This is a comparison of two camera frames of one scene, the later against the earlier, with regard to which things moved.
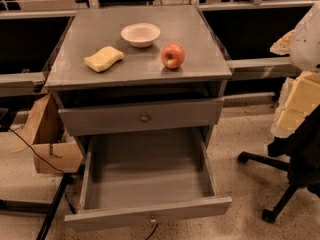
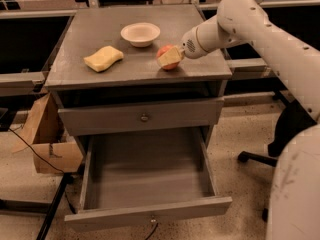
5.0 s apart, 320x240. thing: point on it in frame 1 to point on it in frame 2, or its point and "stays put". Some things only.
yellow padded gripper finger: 298,96 to 192,47
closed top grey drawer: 134,117 stays put
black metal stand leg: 40,208 stays put
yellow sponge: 102,59 stays put
